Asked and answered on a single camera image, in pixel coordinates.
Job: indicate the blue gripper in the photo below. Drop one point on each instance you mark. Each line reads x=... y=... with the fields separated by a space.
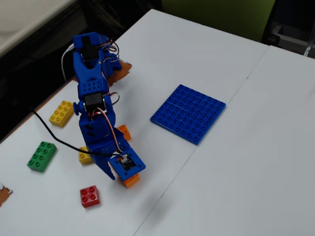
x=104 y=167

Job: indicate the orange 2x4 block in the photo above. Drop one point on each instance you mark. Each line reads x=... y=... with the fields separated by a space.
x=131 y=182

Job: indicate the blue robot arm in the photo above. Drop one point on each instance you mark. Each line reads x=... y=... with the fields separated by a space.
x=89 y=81

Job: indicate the yellow 2x2 block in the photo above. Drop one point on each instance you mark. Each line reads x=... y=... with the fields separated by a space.
x=83 y=158

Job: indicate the red 2x2 block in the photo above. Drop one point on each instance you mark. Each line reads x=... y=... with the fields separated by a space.
x=89 y=196

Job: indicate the orange 2x2 block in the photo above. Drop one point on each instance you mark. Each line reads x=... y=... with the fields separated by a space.
x=125 y=131

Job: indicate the green 2x4 block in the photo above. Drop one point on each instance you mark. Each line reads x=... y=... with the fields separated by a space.
x=41 y=156

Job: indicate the yellow 2x4 block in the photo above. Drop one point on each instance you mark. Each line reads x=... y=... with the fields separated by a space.
x=60 y=115

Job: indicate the white foam board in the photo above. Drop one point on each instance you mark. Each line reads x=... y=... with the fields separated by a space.
x=246 y=172
x=172 y=49

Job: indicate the white side table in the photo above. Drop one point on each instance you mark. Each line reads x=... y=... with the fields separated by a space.
x=24 y=19

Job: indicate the green chair back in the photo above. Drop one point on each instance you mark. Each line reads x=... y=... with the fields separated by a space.
x=221 y=14

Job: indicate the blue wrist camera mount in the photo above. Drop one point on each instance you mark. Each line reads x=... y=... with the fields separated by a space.
x=128 y=164

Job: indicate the blue 8x8 base plate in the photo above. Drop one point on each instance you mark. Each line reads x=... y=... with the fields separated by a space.
x=188 y=114

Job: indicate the grey metal chair frame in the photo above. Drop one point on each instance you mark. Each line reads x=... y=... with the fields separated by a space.
x=292 y=39

